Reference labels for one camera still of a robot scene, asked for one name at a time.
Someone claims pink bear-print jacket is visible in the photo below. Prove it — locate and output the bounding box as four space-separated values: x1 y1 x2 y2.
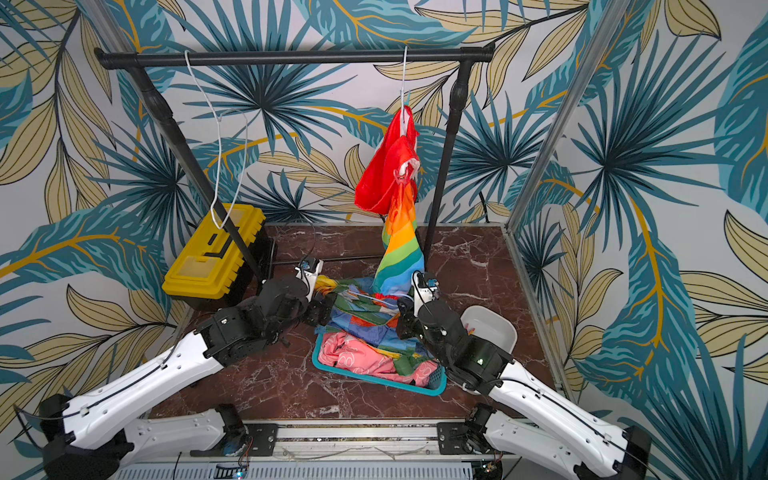
317 331 438 388

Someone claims rainbow striped jacket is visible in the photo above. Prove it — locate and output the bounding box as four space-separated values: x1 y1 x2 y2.
315 275 432 360

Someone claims white wire hanger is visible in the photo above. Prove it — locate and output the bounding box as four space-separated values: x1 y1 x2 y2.
183 50 250 230
399 46 408 136

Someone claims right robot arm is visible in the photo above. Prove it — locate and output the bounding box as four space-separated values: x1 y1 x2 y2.
397 298 651 479

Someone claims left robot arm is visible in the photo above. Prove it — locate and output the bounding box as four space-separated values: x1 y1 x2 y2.
40 276 336 479

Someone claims teal plastic basket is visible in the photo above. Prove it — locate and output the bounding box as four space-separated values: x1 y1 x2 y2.
312 327 447 397

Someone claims white plastic tray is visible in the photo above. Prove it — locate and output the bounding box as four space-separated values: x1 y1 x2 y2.
460 305 518 353

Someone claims yellow black toolbox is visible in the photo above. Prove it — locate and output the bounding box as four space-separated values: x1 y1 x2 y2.
162 204 275 312

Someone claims rainbow jacket red hood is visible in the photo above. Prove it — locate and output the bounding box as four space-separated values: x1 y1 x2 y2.
354 106 424 297

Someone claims black clothes rack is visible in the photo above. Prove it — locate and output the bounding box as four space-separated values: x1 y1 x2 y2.
94 44 495 269

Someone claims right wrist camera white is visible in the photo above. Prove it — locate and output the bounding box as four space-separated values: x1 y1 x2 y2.
411 271 439 315

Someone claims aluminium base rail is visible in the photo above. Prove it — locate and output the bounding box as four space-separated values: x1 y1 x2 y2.
128 416 607 480

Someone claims left aluminium frame post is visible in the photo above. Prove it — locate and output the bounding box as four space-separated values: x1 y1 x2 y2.
78 0 149 92

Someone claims aluminium frame post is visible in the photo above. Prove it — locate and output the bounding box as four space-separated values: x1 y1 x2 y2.
506 0 629 237
78 0 149 92

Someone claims right aluminium frame post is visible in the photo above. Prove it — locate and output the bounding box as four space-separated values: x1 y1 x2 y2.
506 0 629 237

